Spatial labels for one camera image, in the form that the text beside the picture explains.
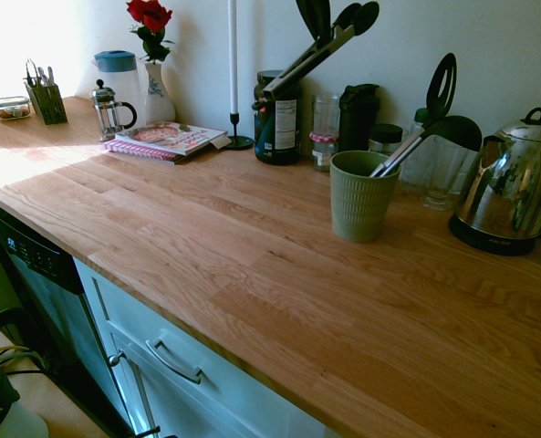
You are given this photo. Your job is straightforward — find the small clear drinking glass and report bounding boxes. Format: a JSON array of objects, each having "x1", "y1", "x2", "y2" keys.
[{"x1": 399, "y1": 131, "x2": 436, "y2": 193}]

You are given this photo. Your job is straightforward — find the black shaker bottle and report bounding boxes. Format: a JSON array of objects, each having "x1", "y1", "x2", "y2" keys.
[{"x1": 338, "y1": 83, "x2": 382, "y2": 154}]

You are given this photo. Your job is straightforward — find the white vase with blue flowers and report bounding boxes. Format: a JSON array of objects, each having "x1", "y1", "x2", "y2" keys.
[{"x1": 142, "y1": 62, "x2": 177, "y2": 126}]

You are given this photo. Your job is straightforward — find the black candle holder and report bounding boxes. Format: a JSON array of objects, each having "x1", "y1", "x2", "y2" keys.
[{"x1": 221, "y1": 111, "x2": 255, "y2": 151}]

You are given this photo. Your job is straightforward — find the red rose bunch with leaves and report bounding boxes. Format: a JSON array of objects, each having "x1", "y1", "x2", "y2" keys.
[{"x1": 125, "y1": 0, "x2": 176, "y2": 65}]

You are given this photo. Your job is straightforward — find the glass French press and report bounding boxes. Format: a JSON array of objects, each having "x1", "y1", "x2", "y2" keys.
[{"x1": 89, "y1": 78, "x2": 139, "y2": 143}]

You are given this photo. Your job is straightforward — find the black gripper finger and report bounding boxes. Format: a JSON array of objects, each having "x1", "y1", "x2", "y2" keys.
[
  {"x1": 317, "y1": 0, "x2": 334, "y2": 37},
  {"x1": 296, "y1": 0, "x2": 321, "y2": 42}
]

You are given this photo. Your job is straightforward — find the black slotted spatula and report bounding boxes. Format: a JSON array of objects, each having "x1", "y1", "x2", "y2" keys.
[{"x1": 369, "y1": 52, "x2": 459, "y2": 179}]

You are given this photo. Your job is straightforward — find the short dark-lid spice jar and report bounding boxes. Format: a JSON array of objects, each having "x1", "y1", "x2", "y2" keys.
[{"x1": 369, "y1": 123, "x2": 405, "y2": 155}]

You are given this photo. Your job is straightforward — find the dark Vega Sport protein tub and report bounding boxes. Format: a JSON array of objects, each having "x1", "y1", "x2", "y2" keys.
[{"x1": 252, "y1": 69, "x2": 305, "y2": 167}]

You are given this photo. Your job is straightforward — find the green perforated cutlery caddy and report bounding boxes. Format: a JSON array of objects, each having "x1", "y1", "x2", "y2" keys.
[{"x1": 23, "y1": 80, "x2": 69, "y2": 126}]

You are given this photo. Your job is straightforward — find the glass food container with lid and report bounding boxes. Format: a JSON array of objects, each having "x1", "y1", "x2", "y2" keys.
[{"x1": 0, "y1": 95, "x2": 32, "y2": 121}]

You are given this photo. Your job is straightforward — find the white pitcher with blue lid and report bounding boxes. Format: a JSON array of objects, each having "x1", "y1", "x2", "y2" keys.
[{"x1": 91, "y1": 49, "x2": 142, "y2": 130}]

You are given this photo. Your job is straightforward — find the green ribbed utensil cup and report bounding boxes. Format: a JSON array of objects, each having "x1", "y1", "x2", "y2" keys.
[{"x1": 328, "y1": 150, "x2": 401, "y2": 245}]

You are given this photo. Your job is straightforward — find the black ladle with steel handle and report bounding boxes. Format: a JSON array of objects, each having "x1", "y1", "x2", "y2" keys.
[{"x1": 378, "y1": 114, "x2": 484, "y2": 180}]

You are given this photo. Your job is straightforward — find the jar with red checked lid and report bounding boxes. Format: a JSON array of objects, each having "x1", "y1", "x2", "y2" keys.
[{"x1": 308, "y1": 131, "x2": 340, "y2": 173}]

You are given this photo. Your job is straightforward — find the black and steel kitchen tongs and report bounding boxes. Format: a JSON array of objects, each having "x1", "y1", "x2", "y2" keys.
[{"x1": 261, "y1": 1, "x2": 381, "y2": 100}]

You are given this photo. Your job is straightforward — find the black front dishwasher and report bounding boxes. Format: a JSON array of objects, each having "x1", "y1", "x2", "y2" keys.
[{"x1": 0, "y1": 193, "x2": 135, "y2": 435}]

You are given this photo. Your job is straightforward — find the tall green-lid spice jar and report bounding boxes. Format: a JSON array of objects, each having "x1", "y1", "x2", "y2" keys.
[{"x1": 411, "y1": 107, "x2": 432, "y2": 138}]

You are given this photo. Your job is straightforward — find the white kitchen cabinet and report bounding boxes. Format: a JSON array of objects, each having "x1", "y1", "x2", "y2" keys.
[{"x1": 72, "y1": 256, "x2": 347, "y2": 438}]

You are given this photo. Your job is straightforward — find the stainless steel electric kettle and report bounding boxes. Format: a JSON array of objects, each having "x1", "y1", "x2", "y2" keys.
[{"x1": 448, "y1": 107, "x2": 541, "y2": 257}]

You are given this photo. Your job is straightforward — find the red checked cookbook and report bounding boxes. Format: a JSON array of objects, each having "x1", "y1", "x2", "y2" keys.
[{"x1": 102, "y1": 138, "x2": 194, "y2": 166}]

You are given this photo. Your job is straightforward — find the silver drawer handle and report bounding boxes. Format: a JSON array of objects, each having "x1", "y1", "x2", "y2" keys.
[{"x1": 143, "y1": 338, "x2": 204, "y2": 385}]

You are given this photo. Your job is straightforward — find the clear empty glass jar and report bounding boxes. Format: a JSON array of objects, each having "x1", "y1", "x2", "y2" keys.
[{"x1": 311, "y1": 93, "x2": 342, "y2": 137}]

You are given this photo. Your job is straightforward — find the Food Processor cookbook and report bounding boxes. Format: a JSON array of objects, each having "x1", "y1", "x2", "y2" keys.
[{"x1": 114, "y1": 120, "x2": 233, "y2": 158}]

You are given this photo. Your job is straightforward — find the tall white candle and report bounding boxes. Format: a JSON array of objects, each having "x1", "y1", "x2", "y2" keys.
[{"x1": 226, "y1": 0, "x2": 241, "y2": 116}]

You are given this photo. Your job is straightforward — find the yellow cable bundle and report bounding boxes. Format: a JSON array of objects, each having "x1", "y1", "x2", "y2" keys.
[{"x1": 0, "y1": 343, "x2": 39, "y2": 367}]

